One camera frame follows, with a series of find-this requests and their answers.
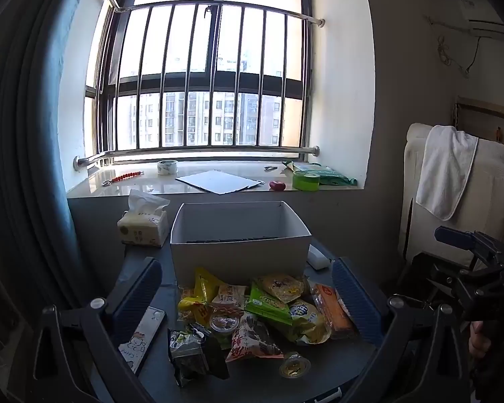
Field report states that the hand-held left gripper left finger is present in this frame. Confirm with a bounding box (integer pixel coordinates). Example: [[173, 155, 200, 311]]
[[29, 256, 164, 403]]

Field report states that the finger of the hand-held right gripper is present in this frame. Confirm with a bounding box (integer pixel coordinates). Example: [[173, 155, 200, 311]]
[[434, 226, 504, 269], [420, 256, 500, 320]]

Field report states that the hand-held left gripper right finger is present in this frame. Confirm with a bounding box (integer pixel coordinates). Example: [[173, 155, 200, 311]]
[[331, 257, 471, 403]]

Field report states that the clear jelly cup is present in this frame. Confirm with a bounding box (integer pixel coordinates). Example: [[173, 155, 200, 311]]
[[278, 351, 310, 379], [209, 315, 241, 335]]

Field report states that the green snack packet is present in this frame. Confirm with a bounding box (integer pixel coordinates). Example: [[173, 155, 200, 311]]
[[244, 281, 295, 326]]

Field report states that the white cardboard box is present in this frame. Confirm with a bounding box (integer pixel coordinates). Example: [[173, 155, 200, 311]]
[[170, 201, 312, 288]]

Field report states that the red and white snack packet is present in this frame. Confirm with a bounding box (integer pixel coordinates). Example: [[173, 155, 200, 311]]
[[225, 313, 285, 363]]

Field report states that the person's right hand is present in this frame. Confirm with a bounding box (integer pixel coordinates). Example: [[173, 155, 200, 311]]
[[469, 321, 486, 359]]

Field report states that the orange snack packet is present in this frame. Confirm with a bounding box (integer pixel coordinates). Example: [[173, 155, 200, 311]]
[[308, 281, 359, 340]]

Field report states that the phone with cartoon case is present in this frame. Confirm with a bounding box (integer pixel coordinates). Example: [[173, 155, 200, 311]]
[[118, 306, 166, 374]]

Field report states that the yellow and blue snack packet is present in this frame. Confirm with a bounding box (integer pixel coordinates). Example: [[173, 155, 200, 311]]
[[283, 300, 332, 346]]

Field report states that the white padded chair back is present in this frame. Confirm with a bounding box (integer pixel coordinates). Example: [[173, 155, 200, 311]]
[[397, 123, 504, 270]]

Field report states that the white remote control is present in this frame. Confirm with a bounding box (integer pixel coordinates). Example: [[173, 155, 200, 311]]
[[306, 245, 332, 270]]

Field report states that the white towel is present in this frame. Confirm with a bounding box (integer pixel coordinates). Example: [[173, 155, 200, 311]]
[[416, 125, 479, 221]]

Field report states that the white tissue pack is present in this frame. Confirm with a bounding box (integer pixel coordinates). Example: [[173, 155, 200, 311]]
[[118, 190, 171, 248]]

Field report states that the yellow cartoon snack packet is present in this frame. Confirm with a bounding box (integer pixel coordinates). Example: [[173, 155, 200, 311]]
[[256, 274, 308, 304]]

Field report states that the dark snack packet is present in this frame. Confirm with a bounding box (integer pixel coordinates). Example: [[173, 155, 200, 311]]
[[168, 323, 231, 388]]

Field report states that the beige snack packet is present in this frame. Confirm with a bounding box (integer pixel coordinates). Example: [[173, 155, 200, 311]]
[[210, 284, 248, 317]]

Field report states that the green plastic bag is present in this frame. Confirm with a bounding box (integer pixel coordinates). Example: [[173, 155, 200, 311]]
[[282, 160, 358, 186]]

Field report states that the green round container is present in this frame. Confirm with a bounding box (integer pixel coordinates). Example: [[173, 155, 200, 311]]
[[293, 171, 321, 191]]

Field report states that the steel window guard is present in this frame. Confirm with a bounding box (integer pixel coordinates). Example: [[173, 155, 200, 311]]
[[73, 0, 325, 173]]

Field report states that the blue curtain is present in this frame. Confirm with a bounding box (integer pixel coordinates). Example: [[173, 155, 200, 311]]
[[0, 0, 122, 315]]

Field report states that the white air conditioner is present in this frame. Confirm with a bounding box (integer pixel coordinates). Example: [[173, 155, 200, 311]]
[[460, 0, 504, 39]]

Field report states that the red bead string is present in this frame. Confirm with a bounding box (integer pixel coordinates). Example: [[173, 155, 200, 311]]
[[102, 171, 144, 186]]

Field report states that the wooden frame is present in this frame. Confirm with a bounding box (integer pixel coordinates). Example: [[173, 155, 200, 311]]
[[454, 96, 504, 145]]

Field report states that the hanging wall cable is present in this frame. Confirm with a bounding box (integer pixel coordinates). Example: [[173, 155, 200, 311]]
[[426, 14, 485, 78]]

